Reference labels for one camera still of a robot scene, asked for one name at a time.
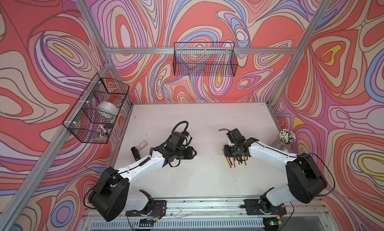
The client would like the left black wire basket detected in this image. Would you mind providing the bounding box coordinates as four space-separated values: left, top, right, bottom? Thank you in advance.
63 74 130 144

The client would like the black wire basket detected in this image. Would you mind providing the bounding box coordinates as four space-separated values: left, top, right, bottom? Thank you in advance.
63 74 130 144
173 41 239 77

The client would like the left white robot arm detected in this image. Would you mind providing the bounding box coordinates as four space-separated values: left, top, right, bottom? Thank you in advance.
88 131 197 222

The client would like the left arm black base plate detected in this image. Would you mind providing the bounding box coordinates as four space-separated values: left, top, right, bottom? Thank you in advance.
126 200 167 218

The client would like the back black wire basket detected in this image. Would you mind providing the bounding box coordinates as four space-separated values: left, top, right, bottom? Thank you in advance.
173 41 239 77

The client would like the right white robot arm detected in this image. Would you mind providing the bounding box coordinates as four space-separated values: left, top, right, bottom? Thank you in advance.
224 129 328 213

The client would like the aluminium frame corner post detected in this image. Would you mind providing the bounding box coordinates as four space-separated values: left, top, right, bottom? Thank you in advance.
70 0 134 107

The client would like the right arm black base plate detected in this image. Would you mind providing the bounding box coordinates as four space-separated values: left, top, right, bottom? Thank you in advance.
240 199 287 217

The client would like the silver tape roll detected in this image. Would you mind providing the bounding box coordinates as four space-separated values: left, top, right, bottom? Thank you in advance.
96 101 119 120

